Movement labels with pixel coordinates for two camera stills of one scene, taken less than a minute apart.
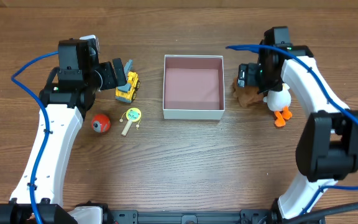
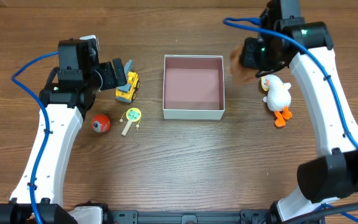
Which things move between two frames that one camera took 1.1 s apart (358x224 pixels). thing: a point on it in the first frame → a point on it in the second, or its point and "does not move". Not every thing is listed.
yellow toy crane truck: (127, 93) does not move
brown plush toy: (247, 96) → (240, 73)
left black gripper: (119, 72) does not move
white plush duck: (279, 101) does not move
